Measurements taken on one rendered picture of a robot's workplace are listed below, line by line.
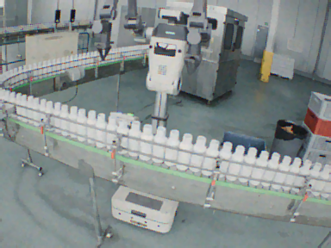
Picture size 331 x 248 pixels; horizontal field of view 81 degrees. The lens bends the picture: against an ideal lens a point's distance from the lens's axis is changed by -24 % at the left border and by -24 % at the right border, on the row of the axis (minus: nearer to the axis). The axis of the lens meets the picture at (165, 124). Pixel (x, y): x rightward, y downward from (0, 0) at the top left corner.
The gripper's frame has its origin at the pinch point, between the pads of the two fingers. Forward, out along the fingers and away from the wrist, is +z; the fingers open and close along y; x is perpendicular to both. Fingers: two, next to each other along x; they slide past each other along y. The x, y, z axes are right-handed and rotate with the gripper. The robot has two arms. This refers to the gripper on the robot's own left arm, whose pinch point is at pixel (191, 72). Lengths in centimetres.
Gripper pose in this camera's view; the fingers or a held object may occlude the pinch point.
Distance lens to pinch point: 112.6
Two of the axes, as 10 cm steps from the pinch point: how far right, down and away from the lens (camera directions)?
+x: -9.5, -2.2, 2.1
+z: -1.1, 9.0, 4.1
